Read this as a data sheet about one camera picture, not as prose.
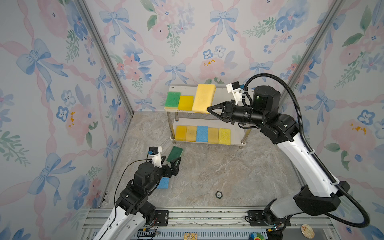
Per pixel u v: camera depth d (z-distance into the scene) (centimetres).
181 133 99
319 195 40
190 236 69
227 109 48
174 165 63
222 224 73
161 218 74
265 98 41
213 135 97
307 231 70
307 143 40
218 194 82
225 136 97
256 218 73
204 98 56
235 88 52
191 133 97
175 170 64
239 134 97
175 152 96
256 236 69
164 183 84
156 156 62
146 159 60
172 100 76
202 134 98
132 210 49
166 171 62
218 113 52
